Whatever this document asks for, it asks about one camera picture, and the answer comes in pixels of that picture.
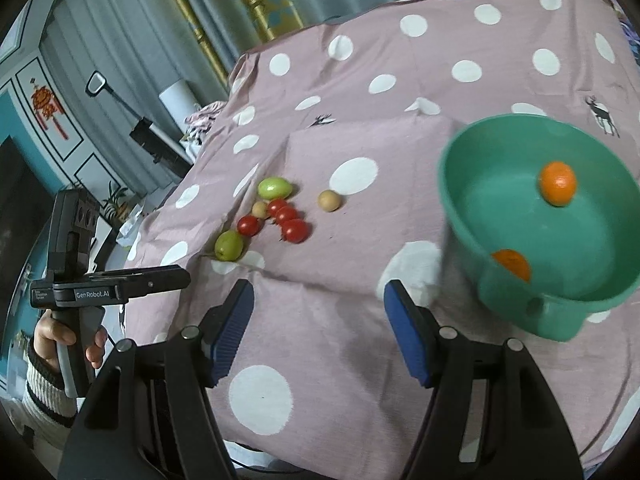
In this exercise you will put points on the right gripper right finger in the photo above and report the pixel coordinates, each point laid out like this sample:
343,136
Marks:
491,415

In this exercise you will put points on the person's left hand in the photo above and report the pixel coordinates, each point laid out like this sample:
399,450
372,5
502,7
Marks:
49,333

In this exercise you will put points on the striped sleeve left forearm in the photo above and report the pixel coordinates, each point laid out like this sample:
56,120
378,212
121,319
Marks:
45,398

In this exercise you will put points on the crumpled pink clothes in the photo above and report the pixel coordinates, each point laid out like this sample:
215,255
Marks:
201,123

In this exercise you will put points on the white paper roll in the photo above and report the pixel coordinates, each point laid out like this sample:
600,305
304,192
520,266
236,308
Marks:
180,102

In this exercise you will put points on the dark red cherry tomato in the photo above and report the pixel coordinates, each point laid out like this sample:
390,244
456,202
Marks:
295,230

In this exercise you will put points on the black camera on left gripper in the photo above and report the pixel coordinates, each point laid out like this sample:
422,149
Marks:
72,228

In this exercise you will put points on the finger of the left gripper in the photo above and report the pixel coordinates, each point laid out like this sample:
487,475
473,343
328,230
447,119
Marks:
155,277

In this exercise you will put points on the green fruit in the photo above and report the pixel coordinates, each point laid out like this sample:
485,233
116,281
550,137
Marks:
229,246
272,188

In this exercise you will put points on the orange mandarin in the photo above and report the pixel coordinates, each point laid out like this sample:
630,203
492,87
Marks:
557,183
514,262

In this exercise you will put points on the black tripod stand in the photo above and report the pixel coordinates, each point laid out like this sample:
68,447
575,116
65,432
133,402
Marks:
162,148

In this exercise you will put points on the green plastic bowl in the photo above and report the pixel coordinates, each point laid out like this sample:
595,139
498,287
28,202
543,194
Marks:
584,256

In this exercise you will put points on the red chinese knot decoration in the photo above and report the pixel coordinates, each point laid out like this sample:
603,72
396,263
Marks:
47,107

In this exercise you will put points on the tan longan fruit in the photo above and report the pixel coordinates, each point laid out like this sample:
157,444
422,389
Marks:
329,200
260,210

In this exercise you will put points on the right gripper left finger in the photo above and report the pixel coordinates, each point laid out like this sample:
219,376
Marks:
148,416

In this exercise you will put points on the grey curtain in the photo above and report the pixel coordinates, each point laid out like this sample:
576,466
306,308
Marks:
144,46

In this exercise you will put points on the pink polka dot tablecloth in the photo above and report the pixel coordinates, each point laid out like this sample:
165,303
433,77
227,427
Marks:
364,109

